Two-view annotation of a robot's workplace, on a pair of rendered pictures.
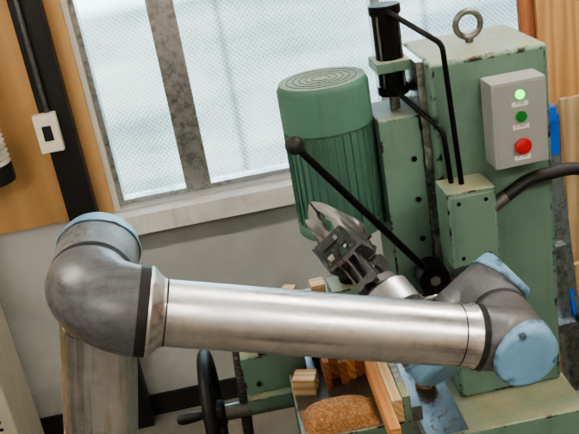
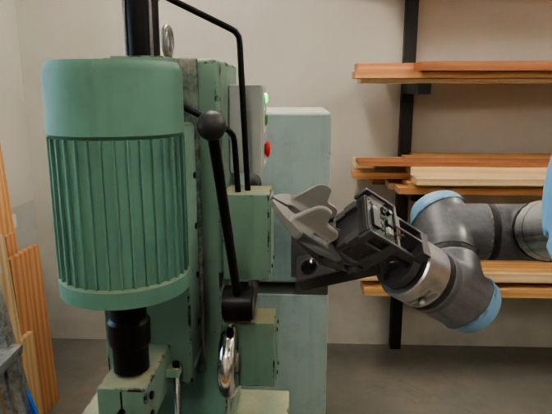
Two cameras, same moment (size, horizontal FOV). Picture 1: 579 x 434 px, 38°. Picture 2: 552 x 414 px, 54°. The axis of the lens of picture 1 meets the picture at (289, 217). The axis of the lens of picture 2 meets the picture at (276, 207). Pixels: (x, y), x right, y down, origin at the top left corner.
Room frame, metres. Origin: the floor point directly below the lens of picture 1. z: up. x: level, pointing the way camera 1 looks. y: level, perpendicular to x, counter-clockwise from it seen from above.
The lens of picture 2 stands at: (1.29, 0.59, 1.47)
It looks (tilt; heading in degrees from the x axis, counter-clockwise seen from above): 12 degrees down; 276
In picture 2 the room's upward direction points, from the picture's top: straight up
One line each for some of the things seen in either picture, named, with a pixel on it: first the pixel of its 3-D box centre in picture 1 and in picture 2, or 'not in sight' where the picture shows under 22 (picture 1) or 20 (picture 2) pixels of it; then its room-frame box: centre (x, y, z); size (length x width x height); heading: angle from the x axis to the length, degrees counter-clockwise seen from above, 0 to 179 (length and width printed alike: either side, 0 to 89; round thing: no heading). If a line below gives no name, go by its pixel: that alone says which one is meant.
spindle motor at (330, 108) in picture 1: (332, 154); (120, 181); (1.57, -0.10, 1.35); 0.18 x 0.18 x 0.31
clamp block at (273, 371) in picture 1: (271, 354); not in sight; (1.59, 0.09, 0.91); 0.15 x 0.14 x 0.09; 3
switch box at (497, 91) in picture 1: (514, 119); (248, 127); (1.45, -0.43, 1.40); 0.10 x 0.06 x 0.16; 93
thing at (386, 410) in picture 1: (366, 359); not in sight; (1.50, -0.11, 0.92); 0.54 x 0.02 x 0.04; 3
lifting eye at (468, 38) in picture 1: (468, 25); (167, 43); (1.59, -0.39, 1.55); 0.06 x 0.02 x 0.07; 93
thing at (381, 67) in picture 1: (391, 48); (143, 46); (1.58, -0.24, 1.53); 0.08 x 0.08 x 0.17; 3
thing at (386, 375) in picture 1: (366, 331); not in sight; (1.60, -0.12, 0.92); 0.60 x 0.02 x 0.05; 3
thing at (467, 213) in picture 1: (467, 220); (250, 231); (1.43, -0.33, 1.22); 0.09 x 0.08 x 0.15; 93
